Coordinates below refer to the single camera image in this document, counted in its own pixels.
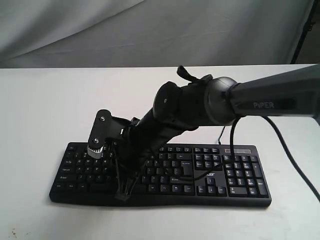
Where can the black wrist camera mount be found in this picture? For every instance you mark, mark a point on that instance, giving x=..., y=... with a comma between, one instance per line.
x=107, y=129

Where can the grey backdrop cloth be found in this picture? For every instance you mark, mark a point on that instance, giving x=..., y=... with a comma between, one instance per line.
x=149, y=33

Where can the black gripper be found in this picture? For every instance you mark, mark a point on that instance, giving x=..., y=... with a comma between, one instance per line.
x=141, y=138

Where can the black acer keyboard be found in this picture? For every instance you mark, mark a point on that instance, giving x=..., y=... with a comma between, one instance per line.
x=176, y=175

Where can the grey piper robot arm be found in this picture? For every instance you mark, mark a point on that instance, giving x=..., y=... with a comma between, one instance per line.
x=209, y=101

